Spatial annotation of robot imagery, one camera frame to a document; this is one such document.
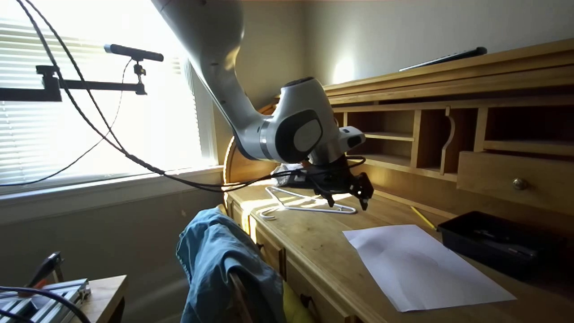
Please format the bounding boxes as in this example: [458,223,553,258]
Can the grey metal equipment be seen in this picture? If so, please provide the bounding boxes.
[0,275,91,323]

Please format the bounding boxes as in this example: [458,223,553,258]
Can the wooden roll-top desk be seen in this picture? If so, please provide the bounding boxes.
[220,38,574,323]

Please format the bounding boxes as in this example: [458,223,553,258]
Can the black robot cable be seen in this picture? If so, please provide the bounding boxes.
[14,0,367,194]

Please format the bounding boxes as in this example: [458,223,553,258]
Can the white window blinds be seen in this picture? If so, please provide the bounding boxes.
[0,0,216,187]

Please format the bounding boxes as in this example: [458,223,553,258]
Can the black remote control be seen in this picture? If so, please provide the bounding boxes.
[397,45,489,74]

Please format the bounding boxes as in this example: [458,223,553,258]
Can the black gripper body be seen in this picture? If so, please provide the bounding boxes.
[306,156,358,196]

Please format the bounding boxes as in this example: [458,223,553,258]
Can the black clamp handle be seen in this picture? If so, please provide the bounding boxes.
[24,249,64,289]

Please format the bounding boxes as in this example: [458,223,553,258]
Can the black bar camera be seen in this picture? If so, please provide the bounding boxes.
[103,41,164,65]

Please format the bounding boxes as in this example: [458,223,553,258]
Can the white wire hanger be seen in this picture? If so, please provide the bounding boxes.
[256,185,358,219]

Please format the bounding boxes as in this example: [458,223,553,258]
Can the black plastic tray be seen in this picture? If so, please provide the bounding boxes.
[435,210,566,280]

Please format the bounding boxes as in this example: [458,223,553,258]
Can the white paper sheet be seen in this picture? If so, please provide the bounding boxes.
[340,223,516,314]

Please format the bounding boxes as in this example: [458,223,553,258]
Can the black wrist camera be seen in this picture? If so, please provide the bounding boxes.
[270,169,311,190]

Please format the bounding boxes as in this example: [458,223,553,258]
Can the yellow pencil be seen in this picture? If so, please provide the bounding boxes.
[408,205,437,231]

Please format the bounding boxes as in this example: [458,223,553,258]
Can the blue cloth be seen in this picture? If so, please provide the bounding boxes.
[173,205,286,323]

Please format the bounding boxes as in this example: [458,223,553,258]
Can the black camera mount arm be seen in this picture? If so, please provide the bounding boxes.
[0,63,148,104]

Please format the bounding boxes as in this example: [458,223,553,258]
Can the small wooden desk drawer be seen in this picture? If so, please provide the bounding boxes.
[455,151,574,217]

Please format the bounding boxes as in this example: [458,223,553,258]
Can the small wooden side table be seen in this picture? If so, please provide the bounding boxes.
[0,273,130,323]

